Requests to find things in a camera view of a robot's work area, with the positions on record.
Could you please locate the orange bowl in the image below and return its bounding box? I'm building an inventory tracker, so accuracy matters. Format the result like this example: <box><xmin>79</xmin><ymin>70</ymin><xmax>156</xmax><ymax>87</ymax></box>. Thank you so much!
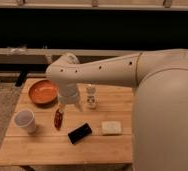
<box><xmin>28</xmin><ymin>80</ymin><xmax>57</xmax><ymax>105</ymax></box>

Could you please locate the black rectangular box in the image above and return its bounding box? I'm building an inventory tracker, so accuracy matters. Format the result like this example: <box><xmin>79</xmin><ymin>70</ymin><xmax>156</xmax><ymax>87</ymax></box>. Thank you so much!
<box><xmin>68</xmin><ymin>123</ymin><xmax>92</xmax><ymax>144</ymax></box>

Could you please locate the white ceramic cup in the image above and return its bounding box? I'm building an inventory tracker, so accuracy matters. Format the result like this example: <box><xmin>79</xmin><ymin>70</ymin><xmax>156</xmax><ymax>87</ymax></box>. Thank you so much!
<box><xmin>14</xmin><ymin>109</ymin><xmax>36</xmax><ymax>134</ymax></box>

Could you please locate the clear salt shaker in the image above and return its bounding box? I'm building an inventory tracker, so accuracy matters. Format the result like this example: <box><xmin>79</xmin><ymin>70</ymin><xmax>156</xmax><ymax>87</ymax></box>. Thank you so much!
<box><xmin>86</xmin><ymin>84</ymin><xmax>96</xmax><ymax>109</ymax></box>

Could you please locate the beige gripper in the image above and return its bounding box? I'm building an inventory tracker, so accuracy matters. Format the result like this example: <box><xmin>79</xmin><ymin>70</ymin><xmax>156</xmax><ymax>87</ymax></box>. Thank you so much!
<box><xmin>58</xmin><ymin>84</ymin><xmax>80</xmax><ymax>104</ymax></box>

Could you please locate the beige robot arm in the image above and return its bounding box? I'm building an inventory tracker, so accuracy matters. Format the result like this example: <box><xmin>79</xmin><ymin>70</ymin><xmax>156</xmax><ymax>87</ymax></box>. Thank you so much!
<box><xmin>46</xmin><ymin>49</ymin><xmax>188</xmax><ymax>171</ymax></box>

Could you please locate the wooden table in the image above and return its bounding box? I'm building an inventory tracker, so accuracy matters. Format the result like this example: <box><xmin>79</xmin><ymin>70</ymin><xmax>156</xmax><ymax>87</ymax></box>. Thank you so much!
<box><xmin>0</xmin><ymin>78</ymin><xmax>133</xmax><ymax>166</ymax></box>

